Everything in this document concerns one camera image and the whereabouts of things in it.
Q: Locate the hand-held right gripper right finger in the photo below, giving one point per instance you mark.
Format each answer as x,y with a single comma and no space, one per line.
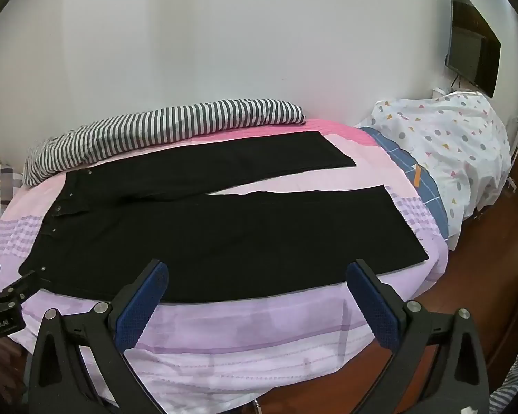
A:
371,306

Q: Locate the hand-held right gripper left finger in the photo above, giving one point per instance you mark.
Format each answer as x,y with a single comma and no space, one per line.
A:
140,306

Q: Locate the black pants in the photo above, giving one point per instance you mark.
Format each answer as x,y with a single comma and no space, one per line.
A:
241,241

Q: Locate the pink purple bed sheet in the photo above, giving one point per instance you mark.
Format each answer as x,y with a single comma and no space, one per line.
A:
241,345

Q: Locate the orange tag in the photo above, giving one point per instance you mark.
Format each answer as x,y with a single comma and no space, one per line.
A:
415,176

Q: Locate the blue plaid cloth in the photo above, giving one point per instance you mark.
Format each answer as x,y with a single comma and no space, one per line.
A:
395,151

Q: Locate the striped grey cloth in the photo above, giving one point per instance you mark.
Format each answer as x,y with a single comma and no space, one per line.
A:
511,384

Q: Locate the grey white striped blanket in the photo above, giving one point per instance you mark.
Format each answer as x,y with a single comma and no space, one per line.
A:
155,129

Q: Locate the white patterned sheet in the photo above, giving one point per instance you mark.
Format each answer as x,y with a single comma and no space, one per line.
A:
449,138

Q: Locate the wall-mounted black television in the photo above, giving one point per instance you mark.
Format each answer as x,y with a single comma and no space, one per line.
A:
470,43

